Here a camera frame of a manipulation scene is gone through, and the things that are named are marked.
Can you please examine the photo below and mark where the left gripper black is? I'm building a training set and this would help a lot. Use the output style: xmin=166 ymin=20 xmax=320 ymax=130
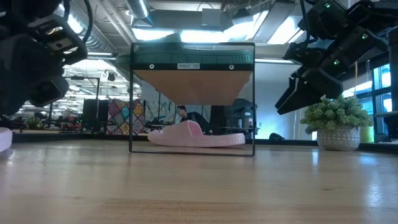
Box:
xmin=0 ymin=14 xmax=89 ymax=118

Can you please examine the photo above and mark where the pink slide sandal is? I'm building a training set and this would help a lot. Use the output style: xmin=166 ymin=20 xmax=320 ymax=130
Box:
xmin=0 ymin=127 xmax=13 ymax=153
xmin=147 ymin=120 xmax=246 ymax=148

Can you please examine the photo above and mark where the potted green plant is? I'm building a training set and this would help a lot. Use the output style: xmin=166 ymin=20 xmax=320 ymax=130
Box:
xmin=300 ymin=95 xmax=374 ymax=152

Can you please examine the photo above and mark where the black equipment rack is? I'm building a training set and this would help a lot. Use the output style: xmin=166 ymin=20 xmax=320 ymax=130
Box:
xmin=210 ymin=98 xmax=254 ymax=139

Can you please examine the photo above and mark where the green cup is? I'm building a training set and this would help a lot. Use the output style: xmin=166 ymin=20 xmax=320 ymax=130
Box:
xmin=360 ymin=126 xmax=373 ymax=144

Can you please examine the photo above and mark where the black background stand frame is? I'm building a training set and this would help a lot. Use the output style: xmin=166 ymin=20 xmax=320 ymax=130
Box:
xmin=67 ymin=76 xmax=101 ymax=131

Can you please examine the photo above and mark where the wooden shelf with black frame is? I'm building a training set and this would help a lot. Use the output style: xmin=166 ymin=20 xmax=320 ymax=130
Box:
xmin=129 ymin=42 xmax=256 ymax=157

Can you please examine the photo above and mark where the person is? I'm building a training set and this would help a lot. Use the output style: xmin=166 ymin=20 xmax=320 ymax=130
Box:
xmin=177 ymin=105 xmax=210 ymax=133

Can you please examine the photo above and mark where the green slide sandal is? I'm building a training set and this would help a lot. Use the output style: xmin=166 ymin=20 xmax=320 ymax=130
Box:
xmin=116 ymin=32 xmax=255 ymax=65

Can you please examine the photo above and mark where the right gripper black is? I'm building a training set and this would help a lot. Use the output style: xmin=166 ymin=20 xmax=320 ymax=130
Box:
xmin=275 ymin=26 xmax=388 ymax=115

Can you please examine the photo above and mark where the black metal table frame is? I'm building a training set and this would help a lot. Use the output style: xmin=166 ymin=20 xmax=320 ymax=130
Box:
xmin=12 ymin=132 xmax=398 ymax=153

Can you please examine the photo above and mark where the colourful patchwork panel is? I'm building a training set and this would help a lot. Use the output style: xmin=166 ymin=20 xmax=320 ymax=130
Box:
xmin=106 ymin=98 xmax=146 ymax=135

